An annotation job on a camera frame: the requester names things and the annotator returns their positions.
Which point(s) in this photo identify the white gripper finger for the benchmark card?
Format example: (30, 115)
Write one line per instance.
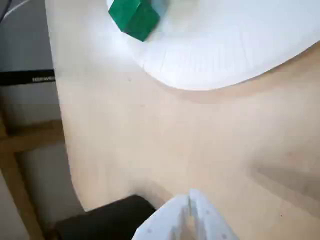
(212, 225)
(165, 222)

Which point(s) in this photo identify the green block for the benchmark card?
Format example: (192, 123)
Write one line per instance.
(135, 20)

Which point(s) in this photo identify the white paper plate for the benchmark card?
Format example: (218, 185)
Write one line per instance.
(225, 50)

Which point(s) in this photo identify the black rounded object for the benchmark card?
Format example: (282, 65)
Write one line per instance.
(105, 222)

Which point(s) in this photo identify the black labelled bar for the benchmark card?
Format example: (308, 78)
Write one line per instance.
(20, 78)

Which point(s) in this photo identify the wooden frame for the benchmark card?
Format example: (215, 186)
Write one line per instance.
(15, 145)

